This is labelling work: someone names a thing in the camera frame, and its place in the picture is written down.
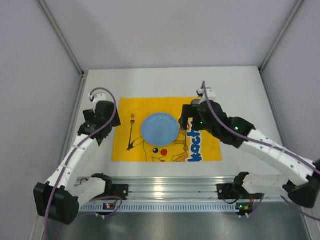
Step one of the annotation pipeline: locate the copper spoon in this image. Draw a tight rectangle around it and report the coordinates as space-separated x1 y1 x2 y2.
180 124 189 152

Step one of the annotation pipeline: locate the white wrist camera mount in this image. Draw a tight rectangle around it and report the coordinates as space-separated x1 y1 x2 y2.
89 92 107 104
196 86 217 102

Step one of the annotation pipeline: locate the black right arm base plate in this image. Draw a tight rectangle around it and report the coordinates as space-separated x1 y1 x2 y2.
216 183 251 200

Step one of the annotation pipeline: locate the blue plastic plate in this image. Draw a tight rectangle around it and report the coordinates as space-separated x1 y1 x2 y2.
140 112 180 147

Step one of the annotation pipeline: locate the yellow Pikachu cloth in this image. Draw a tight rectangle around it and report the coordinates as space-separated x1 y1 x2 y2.
112 97 222 163

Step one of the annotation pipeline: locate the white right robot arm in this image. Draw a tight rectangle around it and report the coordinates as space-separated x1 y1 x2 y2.
178 99 320 209

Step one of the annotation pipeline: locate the steel cup with cork base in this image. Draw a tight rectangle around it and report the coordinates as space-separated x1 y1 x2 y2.
190 99 201 106

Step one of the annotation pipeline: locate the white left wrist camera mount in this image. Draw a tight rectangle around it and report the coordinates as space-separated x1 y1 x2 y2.
89 92 107 104

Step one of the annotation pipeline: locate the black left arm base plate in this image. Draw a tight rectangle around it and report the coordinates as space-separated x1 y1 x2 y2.
110 183 129 200

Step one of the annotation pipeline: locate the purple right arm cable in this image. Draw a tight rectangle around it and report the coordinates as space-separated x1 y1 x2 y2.
201 80 320 222

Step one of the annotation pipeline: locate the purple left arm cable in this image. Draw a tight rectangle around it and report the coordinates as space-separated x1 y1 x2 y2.
41 87 124 240

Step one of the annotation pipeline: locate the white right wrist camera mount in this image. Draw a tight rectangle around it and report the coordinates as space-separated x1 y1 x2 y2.
196 86 217 102

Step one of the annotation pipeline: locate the copper fork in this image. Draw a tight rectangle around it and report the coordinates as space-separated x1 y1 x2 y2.
126 113 136 151

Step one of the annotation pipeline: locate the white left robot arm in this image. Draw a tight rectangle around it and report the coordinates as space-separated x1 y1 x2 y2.
33 100 121 225

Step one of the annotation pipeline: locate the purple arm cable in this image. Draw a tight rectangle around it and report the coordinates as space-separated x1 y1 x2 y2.
41 87 124 240
201 80 320 222

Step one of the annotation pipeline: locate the perforated metal cable tray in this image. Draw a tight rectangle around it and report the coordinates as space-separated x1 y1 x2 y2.
79 201 252 213

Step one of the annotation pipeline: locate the aluminium mounting rail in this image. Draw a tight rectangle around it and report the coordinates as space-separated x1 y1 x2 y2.
112 175 289 201

